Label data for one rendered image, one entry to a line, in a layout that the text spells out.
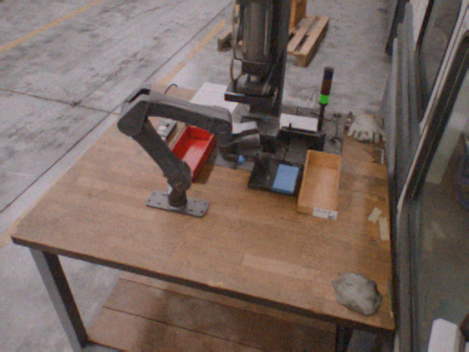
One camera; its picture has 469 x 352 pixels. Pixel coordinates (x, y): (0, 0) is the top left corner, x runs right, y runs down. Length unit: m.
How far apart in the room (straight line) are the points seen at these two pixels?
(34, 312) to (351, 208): 1.62
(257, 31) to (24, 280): 1.79
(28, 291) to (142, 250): 1.26
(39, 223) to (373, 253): 1.02
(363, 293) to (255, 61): 0.78
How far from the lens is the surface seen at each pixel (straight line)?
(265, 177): 1.43
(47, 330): 2.30
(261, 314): 1.92
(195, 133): 1.62
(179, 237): 1.28
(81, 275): 2.41
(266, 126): 1.56
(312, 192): 1.42
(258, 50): 1.37
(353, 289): 1.19
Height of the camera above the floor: 1.88
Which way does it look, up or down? 36 degrees down
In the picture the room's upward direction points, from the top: 2 degrees clockwise
